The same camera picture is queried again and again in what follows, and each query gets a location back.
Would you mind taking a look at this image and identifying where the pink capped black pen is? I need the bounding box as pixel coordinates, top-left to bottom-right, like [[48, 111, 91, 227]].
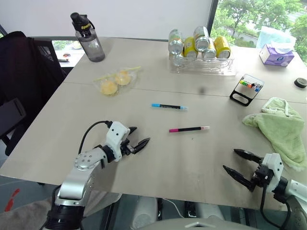
[[168, 126, 211, 134]]

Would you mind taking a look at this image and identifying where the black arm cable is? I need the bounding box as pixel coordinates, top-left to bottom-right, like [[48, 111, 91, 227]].
[[78, 120, 113, 154], [260, 185, 292, 230]]

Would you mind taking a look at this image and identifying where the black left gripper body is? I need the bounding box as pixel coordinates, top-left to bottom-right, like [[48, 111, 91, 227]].
[[120, 138, 135, 157]]

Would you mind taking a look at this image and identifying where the dark window frame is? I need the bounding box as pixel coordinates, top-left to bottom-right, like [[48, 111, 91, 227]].
[[207, 0, 220, 39]]

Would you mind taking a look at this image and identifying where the yellow drink can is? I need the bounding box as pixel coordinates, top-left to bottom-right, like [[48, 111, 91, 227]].
[[201, 43, 217, 59], [183, 36, 199, 58], [213, 35, 232, 59]]

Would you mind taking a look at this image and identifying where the purple tissue box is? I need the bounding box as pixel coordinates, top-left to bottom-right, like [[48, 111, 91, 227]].
[[259, 43, 295, 68]]

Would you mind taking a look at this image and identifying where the yellow round bun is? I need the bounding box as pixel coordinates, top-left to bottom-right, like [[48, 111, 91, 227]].
[[100, 80, 118, 97], [115, 70, 132, 86]]

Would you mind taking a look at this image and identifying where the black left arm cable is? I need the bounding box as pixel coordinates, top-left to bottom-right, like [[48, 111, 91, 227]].
[[78, 120, 113, 154]]

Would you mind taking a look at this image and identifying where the black round puck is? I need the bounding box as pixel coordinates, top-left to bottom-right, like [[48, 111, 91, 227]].
[[294, 77, 307, 90]]

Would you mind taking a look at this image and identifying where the grey sports water bottle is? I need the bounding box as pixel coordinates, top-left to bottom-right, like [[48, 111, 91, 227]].
[[70, 12, 106, 63]]

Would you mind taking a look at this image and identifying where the clear plastic can rack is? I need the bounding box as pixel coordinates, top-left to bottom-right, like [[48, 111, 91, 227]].
[[168, 50, 237, 77]]

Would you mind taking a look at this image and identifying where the green white drink can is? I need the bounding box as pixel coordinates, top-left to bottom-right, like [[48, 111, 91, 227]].
[[167, 29, 184, 55]]

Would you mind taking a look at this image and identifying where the black marker holder stand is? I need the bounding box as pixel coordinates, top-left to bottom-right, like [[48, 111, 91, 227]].
[[229, 73, 265, 107]]

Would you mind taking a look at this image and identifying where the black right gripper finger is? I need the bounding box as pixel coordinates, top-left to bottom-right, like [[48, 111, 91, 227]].
[[223, 165, 257, 193], [233, 149, 264, 165]]

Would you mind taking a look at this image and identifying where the grey beige cloth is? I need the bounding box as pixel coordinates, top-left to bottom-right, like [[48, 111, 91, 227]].
[[0, 191, 123, 230]]

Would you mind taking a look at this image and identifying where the grey robot torso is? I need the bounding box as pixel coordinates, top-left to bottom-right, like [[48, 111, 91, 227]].
[[153, 217, 248, 230]]

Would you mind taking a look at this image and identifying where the blue capped black pen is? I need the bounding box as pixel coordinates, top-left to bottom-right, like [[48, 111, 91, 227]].
[[151, 103, 189, 112]]

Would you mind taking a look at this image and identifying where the silver green drink can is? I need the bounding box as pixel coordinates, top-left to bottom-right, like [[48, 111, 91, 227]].
[[193, 26, 212, 52]]

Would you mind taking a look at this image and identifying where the black office chair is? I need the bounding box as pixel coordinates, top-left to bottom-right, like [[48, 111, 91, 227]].
[[0, 31, 68, 157]]

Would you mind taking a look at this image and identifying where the clear zip bag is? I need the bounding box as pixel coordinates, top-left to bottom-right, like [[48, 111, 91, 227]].
[[93, 66, 142, 97]]

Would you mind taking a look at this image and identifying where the clear lying drink bottle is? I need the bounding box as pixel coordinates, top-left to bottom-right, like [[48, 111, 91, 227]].
[[171, 53, 185, 67]]

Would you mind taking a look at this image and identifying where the grey rounded shape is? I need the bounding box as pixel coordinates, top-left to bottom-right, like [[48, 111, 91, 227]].
[[130, 197, 159, 230]]

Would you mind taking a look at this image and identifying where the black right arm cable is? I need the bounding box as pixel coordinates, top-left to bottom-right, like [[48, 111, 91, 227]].
[[260, 185, 292, 230]]

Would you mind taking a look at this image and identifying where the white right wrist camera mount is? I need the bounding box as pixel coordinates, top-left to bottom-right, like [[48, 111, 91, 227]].
[[261, 153, 284, 194]]

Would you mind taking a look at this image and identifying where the light green towel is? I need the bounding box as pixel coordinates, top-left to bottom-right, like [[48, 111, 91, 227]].
[[241, 97, 307, 172]]

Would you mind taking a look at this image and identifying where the thin white cable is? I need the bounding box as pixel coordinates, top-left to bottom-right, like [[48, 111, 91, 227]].
[[156, 197, 186, 219]]

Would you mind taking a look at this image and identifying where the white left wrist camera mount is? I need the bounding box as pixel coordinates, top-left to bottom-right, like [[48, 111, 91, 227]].
[[105, 121, 131, 163]]

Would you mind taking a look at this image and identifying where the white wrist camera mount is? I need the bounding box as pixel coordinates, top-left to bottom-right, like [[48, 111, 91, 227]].
[[105, 121, 131, 163], [261, 153, 284, 194]]

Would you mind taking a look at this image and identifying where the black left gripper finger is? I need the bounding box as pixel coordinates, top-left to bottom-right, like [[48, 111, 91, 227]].
[[126, 126, 138, 140], [132, 137, 151, 154]]

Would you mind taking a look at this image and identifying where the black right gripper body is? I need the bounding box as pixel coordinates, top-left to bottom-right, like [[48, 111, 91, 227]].
[[251, 163, 274, 190]]

